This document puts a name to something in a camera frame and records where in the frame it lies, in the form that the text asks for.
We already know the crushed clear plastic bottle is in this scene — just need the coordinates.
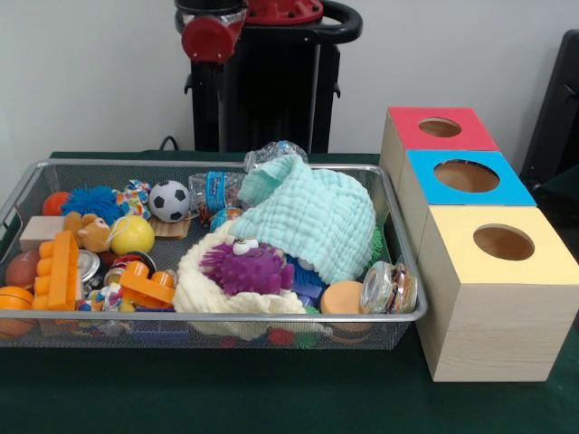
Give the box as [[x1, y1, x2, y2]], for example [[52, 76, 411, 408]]
[[187, 170, 248, 212], [243, 140, 309, 167]]

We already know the shallow wire mesh bin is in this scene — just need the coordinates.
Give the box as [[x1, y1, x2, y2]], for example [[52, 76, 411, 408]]
[[0, 158, 428, 353]]

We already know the blue spiky rubber ball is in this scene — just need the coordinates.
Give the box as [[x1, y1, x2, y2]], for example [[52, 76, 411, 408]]
[[61, 185, 119, 217]]

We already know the black upright panel on stand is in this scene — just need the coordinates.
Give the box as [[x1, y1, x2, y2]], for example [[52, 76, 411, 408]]
[[519, 29, 579, 191]]

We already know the purple spiky monster toy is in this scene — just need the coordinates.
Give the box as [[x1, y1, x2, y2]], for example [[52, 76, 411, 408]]
[[201, 241, 296, 299]]

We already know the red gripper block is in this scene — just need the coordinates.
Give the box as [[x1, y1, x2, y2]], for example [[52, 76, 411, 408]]
[[181, 14, 246, 108]]

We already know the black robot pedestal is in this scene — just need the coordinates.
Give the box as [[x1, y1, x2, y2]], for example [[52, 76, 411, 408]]
[[175, 0, 363, 154]]

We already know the long orange building block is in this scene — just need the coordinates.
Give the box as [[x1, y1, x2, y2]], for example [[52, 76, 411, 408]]
[[30, 230, 81, 312]]

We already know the mint green waffle cloth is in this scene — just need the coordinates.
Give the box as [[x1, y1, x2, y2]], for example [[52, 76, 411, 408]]
[[229, 155, 377, 284]]

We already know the yellow smiley face ball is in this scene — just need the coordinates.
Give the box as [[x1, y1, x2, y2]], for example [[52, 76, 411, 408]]
[[109, 215, 156, 257]]

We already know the cream knitted cloth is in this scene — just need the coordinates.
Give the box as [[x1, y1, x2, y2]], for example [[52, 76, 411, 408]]
[[173, 221, 308, 340]]

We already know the small black white soccer ball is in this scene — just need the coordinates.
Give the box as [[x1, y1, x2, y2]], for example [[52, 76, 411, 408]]
[[147, 180, 191, 223]]

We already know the wooden box with three holes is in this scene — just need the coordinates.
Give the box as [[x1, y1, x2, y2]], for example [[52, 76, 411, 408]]
[[378, 106, 579, 383]]

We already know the dark green table cloth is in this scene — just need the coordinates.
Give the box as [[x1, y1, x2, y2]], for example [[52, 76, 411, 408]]
[[0, 151, 579, 434]]

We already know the brown plush monkey toy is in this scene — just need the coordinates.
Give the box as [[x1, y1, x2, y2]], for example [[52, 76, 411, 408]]
[[62, 212, 112, 253]]

